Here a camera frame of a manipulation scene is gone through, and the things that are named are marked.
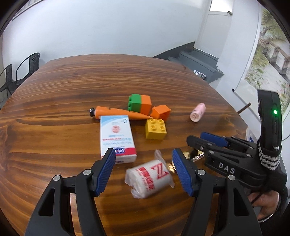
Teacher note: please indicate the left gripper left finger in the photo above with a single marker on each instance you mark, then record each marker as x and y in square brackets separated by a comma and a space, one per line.
[52, 214]

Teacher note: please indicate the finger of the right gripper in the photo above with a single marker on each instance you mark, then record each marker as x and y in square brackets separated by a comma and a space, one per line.
[237, 148]
[217, 140]

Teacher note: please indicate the gold lipstick tube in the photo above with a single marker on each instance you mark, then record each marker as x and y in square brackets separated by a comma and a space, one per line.
[193, 156]

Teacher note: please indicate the white bandage roll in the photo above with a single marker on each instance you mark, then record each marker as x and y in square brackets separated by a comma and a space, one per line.
[149, 178]

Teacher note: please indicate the black sleeve forearm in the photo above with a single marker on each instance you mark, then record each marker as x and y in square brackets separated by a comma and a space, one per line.
[271, 159]

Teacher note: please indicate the person's right hand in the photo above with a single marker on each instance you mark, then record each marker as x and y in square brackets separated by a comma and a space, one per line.
[268, 203]

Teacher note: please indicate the clear plastic bowl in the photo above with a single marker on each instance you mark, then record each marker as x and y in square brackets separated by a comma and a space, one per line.
[250, 136]

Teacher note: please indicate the pink patterned roll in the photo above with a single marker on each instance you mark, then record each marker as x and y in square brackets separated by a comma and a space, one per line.
[198, 112]

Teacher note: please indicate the wooden stick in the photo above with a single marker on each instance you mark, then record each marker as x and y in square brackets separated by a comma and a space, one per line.
[244, 108]

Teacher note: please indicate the yellow toy block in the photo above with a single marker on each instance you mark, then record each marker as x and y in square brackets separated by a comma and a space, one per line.
[155, 129]

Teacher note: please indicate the black tracker device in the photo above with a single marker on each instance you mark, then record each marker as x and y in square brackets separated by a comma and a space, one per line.
[269, 110]

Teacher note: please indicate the foil tray on stairs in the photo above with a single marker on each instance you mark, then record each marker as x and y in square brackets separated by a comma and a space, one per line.
[200, 74]

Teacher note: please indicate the green orange toy block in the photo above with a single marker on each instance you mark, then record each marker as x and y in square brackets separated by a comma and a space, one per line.
[139, 103]

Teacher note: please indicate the grey staircase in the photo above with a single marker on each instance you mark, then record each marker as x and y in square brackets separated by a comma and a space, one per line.
[194, 59]

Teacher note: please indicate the white red medicine box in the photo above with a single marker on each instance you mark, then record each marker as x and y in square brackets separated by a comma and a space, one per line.
[115, 133]

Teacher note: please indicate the hanging scroll painting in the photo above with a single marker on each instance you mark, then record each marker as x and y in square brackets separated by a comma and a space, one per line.
[269, 68]

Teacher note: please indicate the white door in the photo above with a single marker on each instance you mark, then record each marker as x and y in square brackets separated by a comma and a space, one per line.
[215, 27]

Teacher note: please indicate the orange carrot toy tube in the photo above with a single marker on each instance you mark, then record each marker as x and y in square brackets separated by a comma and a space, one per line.
[105, 111]

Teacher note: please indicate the black metal chair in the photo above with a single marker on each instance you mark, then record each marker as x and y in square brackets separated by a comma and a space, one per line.
[32, 61]
[9, 85]

